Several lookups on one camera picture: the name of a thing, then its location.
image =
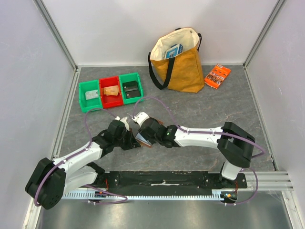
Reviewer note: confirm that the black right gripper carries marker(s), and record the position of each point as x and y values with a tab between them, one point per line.
145	130

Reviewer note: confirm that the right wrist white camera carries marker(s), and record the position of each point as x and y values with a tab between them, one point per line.
141	117

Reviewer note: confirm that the red plastic bin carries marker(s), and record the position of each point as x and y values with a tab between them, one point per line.
110	101

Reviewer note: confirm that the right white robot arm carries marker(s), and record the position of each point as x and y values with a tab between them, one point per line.
235	144

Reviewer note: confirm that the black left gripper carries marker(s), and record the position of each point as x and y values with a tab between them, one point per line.
132	142

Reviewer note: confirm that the aluminium frame post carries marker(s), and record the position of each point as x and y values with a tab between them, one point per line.
55	32
264	31

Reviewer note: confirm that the green plastic bin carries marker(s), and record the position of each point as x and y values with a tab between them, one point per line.
87	105
127	78

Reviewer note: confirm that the right aluminium frame post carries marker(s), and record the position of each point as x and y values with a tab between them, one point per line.
264	31

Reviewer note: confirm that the left green plastic bin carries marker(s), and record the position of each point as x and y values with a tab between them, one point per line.
87	105

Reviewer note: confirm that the brown leather card holder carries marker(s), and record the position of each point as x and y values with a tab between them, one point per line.
138	137

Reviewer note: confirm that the front aluminium rail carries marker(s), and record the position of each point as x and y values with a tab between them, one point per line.
267	180

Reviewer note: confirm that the mustard tote bag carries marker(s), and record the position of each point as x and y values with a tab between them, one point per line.
182	73

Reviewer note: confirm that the right green plastic bin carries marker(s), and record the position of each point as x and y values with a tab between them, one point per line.
127	78

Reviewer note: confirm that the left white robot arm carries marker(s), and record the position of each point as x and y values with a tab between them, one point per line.
51	179

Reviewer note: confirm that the blue box in bag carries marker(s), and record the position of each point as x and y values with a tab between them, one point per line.
173	51

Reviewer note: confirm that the black card stack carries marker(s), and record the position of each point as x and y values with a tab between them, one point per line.
131	89

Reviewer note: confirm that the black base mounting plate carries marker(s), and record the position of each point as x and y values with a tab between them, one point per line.
154	190

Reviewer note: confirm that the grey slotted cable duct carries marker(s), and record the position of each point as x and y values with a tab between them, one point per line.
91	194

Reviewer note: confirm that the orange snack packet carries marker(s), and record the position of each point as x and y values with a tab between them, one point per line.
217	76

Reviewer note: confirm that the left aluminium frame post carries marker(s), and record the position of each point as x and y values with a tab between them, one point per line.
55	32

